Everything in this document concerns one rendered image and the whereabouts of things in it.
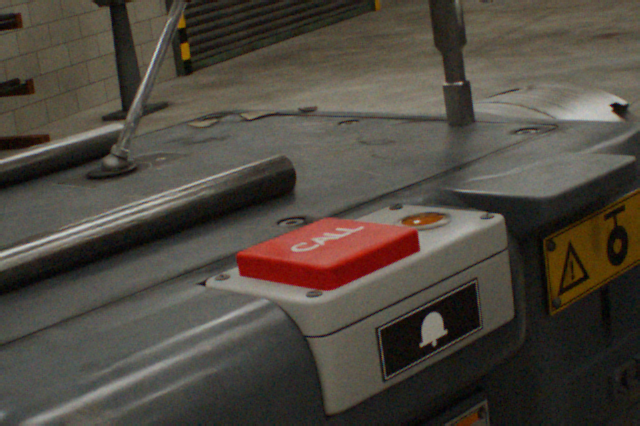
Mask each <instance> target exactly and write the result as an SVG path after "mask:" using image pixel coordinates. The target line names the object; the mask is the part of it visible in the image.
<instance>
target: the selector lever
mask: <svg viewBox="0 0 640 426"><path fill-rule="evenodd" d="M186 5H187V2H186V1H183V0H173V3H172V5H171V8H170V11H169V13H168V16H167V18H166V21H165V24H164V26H163V29H162V31H161V34H160V37H159V39H158V41H157V43H156V46H155V48H154V51H153V54H152V56H151V59H150V61H149V64H148V66H147V69H146V71H145V74H144V77H143V79H142V82H141V84H140V87H139V89H138V92H137V94H136V97H135V100H134V102H133V105H132V107H131V110H130V112H129V115H128V117H127V120H126V122H125V124H124V127H123V129H122V132H121V134H120V137H119V139H118V142H117V144H116V145H115V144H113V146H112V148H111V153H110V154H108V155H107V156H105V157H104V158H103V160H102V162H101V166H100V167H97V168H94V169H92V170H91V171H90V172H89V173H88V176H89V177H90V178H108V177H114V176H118V175H122V174H126V173H129V172H132V171H134V170H136V169H137V164H136V163H133V162H127V160H126V159H128V158H129V155H130V150H128V149H129V147H130V144H131V142H132V139H133V136H134V134H135V131H136V129H137V126H138V124H139V121H140V119H141V116H142V114H143V111H144V108H145V106H146V103H147V101H148V98H149V96H150V94H151V92H152V89H153V87H154V84H155V81H156V79H157V76H158V74H159V71H160V69H161V66H162V64H163V61H164V58H165V56H166V53H167V51H168V48H169V46H170V43H171V40H172V38H173V37H174V35H175V33H176V30H177V27H178V26H179V23H180V21H181V18H182V15H183V13H184V10H185V8H186ZM125 158H126V159H125Z"/></svg>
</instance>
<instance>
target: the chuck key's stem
mask: <svg viewBox="0 0 640 426"><path fill-rule="evenodd" d="M428 5H429V13H430V18H431V21H432V29H433V37H434V44H435V47H436V48H437V49H438V50H440V51H441V52H442V59H443V67H444V75H445V83H444V84H442V89H443V97H444V105H445V113H446V114H447V121H448V125H449V126H465V125H468V124H470V123H473V122H475V118H474V109H473V101H472V93H471V84H470V80H466V73H465V64H464V57H463V53H462V49H463V48H464V47H465V45H466V44H467V39H466V31H465V22H464V15H463V6H462V0H428Z"/></svg>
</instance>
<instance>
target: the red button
mask: <svg viewBox="0 0 640 426"><path fill-rule="evenodd" d="M420 250H421V249H420V241H419V234H418V231H417V229H416V228H414V227H407V226H398V225H389V224H381V223H372V222H363V221H354V220H344V219H335V218H324V219H321V220H319V221H316V222H314V223H311V224H309V225H306V226H304V227H301V228H298V229H296V230H293V231H291V232H288V233H286V234H283V235H281V236H278V237H275V238H273V239H270V240H268V241H265V242H263V243H260V244H258V245H255V246H252V247H249V248H246V249H244V250H241V251H239V252H238V253H237V254H236V262H238V268H239V274H240V276H241V277H246V278H252V279H258V280H264V281H270V282H275V283H281V284H287V285H293V286H299V287H304V288H310V289H316V290H322V291H331V290H334V289H337V288H339V287H341V286H343V285H346V284H348V283H350V282H352V281H356V280H358V279H360V278H362V277H365V276H367V275H369V274H371V273H374V272H376V271H378V270H380V269H382V268H385V267H387V266H389V265H391V264H394V263H396V262H398V261H400V260H403V259H405V258H407V256H409V255H412V254H414V253H416V252H418V251H420Z"/></svg>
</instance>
